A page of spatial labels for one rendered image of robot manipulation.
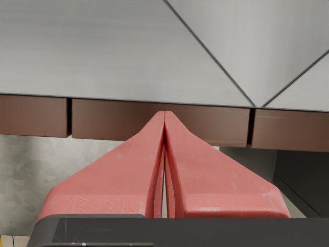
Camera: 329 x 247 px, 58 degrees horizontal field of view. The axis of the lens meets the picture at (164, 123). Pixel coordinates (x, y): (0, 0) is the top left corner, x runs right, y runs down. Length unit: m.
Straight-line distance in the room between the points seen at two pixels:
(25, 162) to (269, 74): 0.38
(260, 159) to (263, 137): 0.91
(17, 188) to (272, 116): 0.39
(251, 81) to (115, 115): 0.13
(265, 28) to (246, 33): 0.02
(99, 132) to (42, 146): 0.20
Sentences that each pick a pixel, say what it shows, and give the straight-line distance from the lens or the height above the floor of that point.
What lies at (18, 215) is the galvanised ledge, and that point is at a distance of 0.54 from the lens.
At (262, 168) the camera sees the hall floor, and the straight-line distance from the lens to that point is 1.24.
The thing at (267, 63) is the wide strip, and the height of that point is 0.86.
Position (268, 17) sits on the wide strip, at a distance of 0.27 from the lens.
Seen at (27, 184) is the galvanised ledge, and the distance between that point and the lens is 0.51.
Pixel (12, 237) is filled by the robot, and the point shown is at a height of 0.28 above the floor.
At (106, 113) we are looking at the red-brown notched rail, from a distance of 0.30.
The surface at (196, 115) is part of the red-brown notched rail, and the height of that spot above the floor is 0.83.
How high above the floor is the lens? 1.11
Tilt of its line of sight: 80 degrees down
